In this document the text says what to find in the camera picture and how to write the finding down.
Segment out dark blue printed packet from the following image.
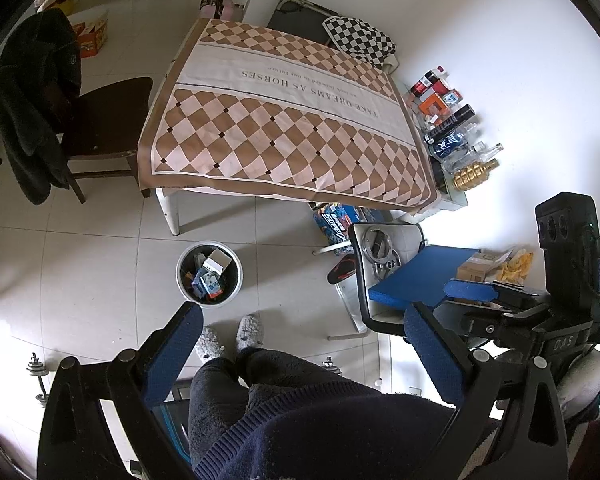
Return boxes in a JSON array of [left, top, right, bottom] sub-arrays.
[[429, 130, 469, 161]]

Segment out brown checked tablecloth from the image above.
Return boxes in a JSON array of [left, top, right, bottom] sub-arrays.
[[137, 18, 442, 213]]

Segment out clear glass bottle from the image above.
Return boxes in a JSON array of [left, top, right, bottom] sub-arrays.
[[472, 142, 504, 161]]

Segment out small cardboard box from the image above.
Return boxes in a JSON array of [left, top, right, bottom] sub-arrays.
[[456, 252, 514, 284]]

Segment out dark wooden chair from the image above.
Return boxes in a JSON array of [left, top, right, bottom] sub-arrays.
[[59, 77, 155, 205]]

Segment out gold grenade-shaped bottle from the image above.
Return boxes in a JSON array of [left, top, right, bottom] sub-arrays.
[[452, 158, 501, 192]]

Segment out red slipper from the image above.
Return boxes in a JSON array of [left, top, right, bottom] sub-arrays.
[[327, 254, 359, 285]]

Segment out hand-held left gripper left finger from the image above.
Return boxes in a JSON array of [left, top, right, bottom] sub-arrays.
[[37, 302, 204, 480]]

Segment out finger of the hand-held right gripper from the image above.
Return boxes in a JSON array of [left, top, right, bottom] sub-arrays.
[[460, 307, 549, 347], [444, 279, 549, 307]]

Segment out cola bottle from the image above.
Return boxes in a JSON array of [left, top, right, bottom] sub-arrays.
[[411, 71, 441, 96]]

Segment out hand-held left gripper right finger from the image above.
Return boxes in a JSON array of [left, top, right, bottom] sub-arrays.
[[404, 302, 569, 480]]

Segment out yellow packet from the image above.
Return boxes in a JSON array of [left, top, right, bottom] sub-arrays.
[[497, 250, 535, 284]]

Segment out blue board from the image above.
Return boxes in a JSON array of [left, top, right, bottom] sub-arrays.
[[369, 245, 481, 310]]

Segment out blue printed carton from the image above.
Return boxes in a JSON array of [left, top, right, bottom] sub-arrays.
[[312, 202, 369, 244]]

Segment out orange cardboard box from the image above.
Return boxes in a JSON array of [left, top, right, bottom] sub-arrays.
[[74, 10, 110, 57]]

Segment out person's grey pants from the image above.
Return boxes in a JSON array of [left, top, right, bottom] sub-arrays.
[[187, 347, 383, 472]]

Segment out person's navy sweater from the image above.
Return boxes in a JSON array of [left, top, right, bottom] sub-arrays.
[[192, 392, 502, 480]]

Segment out long black box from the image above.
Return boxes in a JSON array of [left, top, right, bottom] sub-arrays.
[[422, 105, 475, 144]]

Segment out dark folding bed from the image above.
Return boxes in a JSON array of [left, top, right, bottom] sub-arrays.
[[267, 0, 346, 52]]

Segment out black framed chair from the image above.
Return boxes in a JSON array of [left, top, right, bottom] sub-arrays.
[[348, 222, 427, 339]]

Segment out black jacket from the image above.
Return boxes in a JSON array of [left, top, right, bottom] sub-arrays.
[[0, 8, 84, 205]]

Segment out round metal plate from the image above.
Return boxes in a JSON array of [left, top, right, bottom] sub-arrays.
[[372, 258, 401, 282], [362, 227, 396, 261]]

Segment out black and white checkered cushion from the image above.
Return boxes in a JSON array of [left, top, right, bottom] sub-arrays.
[[322, 16, 397, 68]]

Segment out white trash bin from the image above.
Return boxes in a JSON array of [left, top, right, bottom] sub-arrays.
[[175, 241, 244, 305]]

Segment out grey fuzzy slipper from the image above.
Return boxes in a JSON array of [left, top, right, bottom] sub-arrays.
[[195, 325, 226, 361], [234, 313, 265, 354]]

